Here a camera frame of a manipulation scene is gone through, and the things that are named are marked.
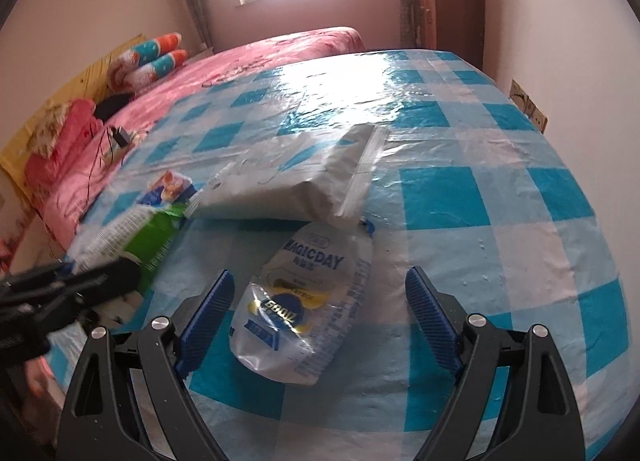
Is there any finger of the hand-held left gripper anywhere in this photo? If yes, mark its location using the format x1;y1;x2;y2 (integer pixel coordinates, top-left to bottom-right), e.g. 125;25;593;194
65;257;142;312

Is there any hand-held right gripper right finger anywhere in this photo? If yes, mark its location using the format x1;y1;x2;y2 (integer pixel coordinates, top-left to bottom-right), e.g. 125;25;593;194
406;266;586;461

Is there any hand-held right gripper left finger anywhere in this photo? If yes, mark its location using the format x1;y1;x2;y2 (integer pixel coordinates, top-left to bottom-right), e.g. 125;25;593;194
55;268;236;461

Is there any green white snack packet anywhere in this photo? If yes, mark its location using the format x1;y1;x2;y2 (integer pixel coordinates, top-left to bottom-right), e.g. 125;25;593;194
65;204;190;329

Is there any clear plastic bag blue print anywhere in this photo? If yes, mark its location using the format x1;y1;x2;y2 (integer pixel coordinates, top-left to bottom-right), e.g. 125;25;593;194
227;220;376;387

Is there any grey plastic mailer bag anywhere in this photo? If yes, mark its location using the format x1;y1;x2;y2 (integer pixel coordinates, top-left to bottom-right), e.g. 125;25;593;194
185;124;390;222

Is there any blue white food packet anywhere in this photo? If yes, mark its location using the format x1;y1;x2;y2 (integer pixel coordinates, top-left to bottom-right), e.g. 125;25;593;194
137;170;198;207

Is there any blue white checked tablecloth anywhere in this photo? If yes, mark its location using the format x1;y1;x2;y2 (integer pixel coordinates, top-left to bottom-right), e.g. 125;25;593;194
45;48;631;461

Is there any pink folded quilt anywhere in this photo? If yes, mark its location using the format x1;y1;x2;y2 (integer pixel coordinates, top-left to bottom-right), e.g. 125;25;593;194
22;98;108;192

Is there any floral pillow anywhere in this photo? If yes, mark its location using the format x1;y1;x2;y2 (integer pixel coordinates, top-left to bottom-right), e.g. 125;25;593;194
30;101;71;157

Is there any black cloth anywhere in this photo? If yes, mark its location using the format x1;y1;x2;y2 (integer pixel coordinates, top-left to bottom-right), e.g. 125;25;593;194
94;94;135;120

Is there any yellow star-print sheet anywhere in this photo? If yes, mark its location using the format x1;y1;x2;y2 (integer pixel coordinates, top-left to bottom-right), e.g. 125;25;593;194
0;34;148;182

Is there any orange blue bolster pillow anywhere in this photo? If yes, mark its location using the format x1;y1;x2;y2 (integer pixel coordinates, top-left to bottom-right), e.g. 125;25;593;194
122;48;190;89
107;32;183;92

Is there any bed with red sheet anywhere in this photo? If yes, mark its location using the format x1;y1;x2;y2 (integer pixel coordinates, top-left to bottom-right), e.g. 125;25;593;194
25;26;366;262

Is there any brown wooden wardrobe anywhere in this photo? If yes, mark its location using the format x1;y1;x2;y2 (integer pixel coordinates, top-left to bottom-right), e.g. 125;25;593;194
400;0;485;72

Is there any thin black charger cable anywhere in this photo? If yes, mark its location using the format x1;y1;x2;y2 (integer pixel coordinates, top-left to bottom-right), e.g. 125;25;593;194
80;126;126;222

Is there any yellowed wall socket plate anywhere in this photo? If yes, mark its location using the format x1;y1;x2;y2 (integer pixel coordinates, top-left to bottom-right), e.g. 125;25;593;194
509;80;548;133

